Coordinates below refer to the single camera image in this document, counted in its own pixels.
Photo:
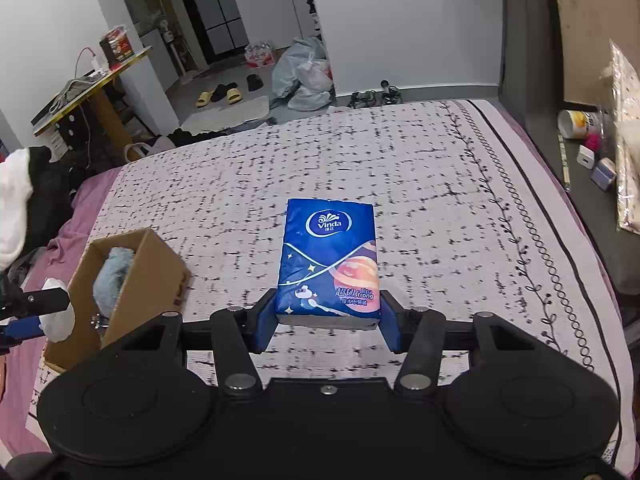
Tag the white charger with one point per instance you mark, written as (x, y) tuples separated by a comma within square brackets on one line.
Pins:
[(586, 157)]

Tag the light blue fluffy item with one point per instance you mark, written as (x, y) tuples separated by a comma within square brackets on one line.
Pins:
[(112, 275)]

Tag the pile of dark shoes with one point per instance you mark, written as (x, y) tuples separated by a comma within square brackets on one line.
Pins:
[(370, 97)]

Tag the purple bed sheet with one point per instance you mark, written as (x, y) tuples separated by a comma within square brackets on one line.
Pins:
[(20, 385)]

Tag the pink fluffy item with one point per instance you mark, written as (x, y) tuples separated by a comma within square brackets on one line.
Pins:
[(594, 141)]

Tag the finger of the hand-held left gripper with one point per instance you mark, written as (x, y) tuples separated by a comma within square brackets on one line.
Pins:
[(45, 302), (22, 330)]

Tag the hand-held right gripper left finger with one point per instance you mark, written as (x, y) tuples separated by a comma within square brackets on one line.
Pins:
[(265, 325)]

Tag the white black patterned bedspread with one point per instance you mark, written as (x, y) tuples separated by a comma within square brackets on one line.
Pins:
[(400, 185)]

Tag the yellow-edged wooden table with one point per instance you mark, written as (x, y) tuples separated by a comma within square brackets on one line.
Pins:
[(107, 110)]

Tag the black clothing pile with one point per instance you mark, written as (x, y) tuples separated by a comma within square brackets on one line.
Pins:
[(50, 195)]

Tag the red box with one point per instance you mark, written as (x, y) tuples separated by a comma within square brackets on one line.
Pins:
[(117, 45)]

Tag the white plastic bag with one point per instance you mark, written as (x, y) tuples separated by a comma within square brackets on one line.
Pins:
[(310, 97)]

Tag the brown wooden board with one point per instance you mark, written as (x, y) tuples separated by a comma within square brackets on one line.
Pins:
[(590, 35)]

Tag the black slipper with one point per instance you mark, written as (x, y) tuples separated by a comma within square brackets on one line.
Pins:
[(254, 81), (220, 92)]

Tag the grey plastic bag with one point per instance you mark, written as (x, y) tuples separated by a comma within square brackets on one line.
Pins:
[(295, 60)]

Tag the small white cabinet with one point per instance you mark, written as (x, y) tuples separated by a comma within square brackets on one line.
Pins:
[(160, 60)]

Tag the bottled water pack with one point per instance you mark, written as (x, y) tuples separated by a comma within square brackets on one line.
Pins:
[(260, 55)]

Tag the small pale purple box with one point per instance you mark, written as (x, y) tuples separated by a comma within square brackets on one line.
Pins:
[(602, 172)]

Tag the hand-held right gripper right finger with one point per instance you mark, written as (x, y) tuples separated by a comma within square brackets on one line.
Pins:
[(390, 325)]

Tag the clear plastic wrapped package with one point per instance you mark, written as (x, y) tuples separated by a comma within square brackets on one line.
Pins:
[(627, 160)]

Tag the blue tissue pack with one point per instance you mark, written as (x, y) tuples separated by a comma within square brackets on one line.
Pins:
[(325, 260)]

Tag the white fluffy blanket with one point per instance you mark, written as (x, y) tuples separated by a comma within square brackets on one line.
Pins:
[(12, 210)]

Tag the white soft item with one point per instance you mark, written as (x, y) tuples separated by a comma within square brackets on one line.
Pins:
[(60, 322)]

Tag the dark spray bottle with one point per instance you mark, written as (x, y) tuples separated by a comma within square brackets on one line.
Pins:
[(314, 20)]

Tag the black crumpled garment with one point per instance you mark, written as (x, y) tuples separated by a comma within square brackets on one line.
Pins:
[(190, 136)]

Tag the cardboard box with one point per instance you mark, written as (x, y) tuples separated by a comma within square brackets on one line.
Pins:
[(145, 280)]

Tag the black dotted box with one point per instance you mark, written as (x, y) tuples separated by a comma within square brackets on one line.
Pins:
[(70, 130)]

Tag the grey panelled cabinet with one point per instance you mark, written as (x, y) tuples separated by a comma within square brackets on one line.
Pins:
[(220, 15)]

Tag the thin patterned stick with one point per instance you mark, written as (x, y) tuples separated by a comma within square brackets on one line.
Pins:
[(564, 160)]

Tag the white floor mat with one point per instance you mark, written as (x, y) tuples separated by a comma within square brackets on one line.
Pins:
[(225, 115)]

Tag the yellow slipper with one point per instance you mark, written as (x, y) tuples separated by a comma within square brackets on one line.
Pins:
[(233, 95), (204, 98)]

